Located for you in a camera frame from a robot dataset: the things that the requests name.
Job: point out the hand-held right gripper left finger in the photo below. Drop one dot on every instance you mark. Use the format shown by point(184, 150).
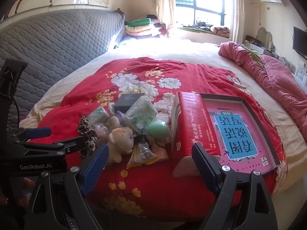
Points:
point(96, 165)

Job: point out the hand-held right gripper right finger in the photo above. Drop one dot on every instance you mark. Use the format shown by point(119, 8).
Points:
point(206, 170)

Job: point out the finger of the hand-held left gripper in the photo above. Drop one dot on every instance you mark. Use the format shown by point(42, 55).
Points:
point(69, 145)
point(38, 132)

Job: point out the leopard print scrunchie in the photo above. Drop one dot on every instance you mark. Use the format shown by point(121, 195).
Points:
point(87, 133)

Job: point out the white plush toy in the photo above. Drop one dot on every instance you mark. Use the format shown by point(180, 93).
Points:
point(120, 141)

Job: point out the small floral tissue pack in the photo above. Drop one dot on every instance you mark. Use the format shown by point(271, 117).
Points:
point(99, 115)

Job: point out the yellow snack packet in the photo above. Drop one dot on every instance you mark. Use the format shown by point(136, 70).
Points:
point(141, 154)

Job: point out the pink towel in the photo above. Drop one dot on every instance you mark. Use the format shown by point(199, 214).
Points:
point(162, 152)

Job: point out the purple bottle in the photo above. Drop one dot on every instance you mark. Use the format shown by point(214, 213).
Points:
point(123, 121)

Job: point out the white floral cloth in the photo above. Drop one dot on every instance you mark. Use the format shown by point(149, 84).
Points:
point(112, 107)

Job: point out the green egg-shaped sponge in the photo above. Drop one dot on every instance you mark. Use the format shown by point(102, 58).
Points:
point(158, 131)

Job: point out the large floral tissue pack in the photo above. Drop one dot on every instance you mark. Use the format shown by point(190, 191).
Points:
point(141, 112)

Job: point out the grey box tray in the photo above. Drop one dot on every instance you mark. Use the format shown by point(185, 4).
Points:
point(249, 110)

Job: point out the person's left hand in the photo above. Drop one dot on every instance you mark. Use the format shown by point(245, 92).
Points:
point(29, 184)

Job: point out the red tissue pack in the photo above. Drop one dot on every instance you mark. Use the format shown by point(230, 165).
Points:
point(191, 129)

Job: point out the pink and blue book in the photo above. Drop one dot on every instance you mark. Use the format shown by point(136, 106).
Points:
point(239, 134)

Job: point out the red floral blanket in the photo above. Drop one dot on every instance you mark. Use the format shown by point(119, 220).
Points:
point(144, 191)

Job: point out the black box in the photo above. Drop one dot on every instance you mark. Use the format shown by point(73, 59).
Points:
point(129, 101)

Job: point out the grey quilted headboard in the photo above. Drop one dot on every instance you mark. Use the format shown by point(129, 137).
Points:
point(48, 45)

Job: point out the pink quilt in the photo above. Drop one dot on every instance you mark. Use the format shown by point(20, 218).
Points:
point(275, 81)

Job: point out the bed with cream sheet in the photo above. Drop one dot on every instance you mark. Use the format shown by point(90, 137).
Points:
point(203, 52)

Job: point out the green cloth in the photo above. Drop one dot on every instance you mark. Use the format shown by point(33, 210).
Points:
point(251, 50)

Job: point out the cluttered dressing table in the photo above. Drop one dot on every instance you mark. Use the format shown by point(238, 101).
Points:
point(280, 58)

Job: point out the white drawer cabinet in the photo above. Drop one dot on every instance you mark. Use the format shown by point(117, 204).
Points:
point(301, 75)

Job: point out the stack of folded blankets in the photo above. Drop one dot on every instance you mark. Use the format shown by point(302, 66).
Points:
point(144, 27)

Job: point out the clothes on windowsill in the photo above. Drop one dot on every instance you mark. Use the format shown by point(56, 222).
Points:
point(211, 28)

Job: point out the dressing mirror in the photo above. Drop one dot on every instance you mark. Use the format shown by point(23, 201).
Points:
point(263, 37)

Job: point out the black television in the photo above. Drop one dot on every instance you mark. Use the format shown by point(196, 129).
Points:
point(301, 42)

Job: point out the cream curtain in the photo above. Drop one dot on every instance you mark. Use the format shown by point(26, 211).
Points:
point(165, 7)
point(236, 9)

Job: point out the window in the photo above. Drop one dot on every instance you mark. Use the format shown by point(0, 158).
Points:
point(206, 2)

